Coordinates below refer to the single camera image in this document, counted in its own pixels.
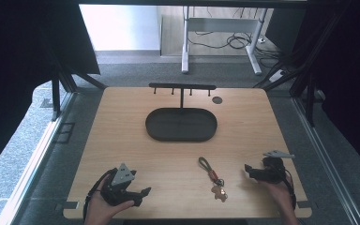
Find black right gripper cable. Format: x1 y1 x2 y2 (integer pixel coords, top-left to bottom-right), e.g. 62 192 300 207
280 167 297 211

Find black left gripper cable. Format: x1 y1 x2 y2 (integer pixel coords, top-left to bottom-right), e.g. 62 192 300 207
82 168 119 221

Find black metal stand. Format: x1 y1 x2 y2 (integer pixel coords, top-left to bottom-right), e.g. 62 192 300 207
50 67 108 122
252 0 353 128

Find black curtain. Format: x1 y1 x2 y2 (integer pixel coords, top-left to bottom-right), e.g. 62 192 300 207
293 0 360 173
0 0 101 180

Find person's right hand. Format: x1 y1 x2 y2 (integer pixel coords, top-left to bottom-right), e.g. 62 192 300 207
263 179 296 218

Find white power strip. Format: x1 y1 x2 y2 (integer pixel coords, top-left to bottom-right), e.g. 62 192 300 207
268 69 286 83

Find white desk frame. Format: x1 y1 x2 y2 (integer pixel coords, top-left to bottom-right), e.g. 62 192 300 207
181 6 268 76

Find corded keychain with bear charm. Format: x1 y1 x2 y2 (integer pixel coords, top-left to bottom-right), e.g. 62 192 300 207
198 157 229 203

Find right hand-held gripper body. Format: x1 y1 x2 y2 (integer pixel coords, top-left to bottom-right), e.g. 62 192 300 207
252 150 295 186

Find black floor cables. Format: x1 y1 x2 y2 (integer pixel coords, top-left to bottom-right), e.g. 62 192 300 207
187 7 284 68

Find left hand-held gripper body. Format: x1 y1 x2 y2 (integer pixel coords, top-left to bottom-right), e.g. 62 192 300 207
100 162 144 207

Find black key rack with tray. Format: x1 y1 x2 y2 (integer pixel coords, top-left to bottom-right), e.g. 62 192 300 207
144 82 218 143

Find aluminium floor rail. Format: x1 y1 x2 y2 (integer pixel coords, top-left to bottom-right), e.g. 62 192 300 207
0 92 77 225
291 97 360 225

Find person's left hand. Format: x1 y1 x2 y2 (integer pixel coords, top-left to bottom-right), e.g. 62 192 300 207
83 174 136 225

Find dark floor hatch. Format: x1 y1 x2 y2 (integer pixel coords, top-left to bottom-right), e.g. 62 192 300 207
53 122 76 145

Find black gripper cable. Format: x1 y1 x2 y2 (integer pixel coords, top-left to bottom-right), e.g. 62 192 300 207
82 168 119 221
280 167 297 211

